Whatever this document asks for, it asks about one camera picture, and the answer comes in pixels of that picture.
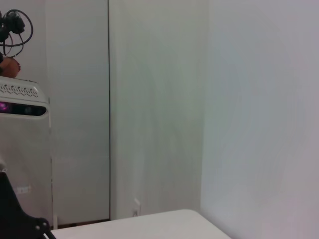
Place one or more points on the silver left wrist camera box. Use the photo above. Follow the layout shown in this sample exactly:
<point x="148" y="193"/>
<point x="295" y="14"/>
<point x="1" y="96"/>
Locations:
<point x="22" y="92"/>

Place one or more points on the reddish brown background object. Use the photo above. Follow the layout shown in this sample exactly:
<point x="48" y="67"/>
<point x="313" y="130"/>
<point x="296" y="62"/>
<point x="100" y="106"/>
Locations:
<point x="8" y="67"/>

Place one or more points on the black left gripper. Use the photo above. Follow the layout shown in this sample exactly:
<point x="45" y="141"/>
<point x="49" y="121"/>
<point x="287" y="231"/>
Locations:
<point x="10" y="214"/>

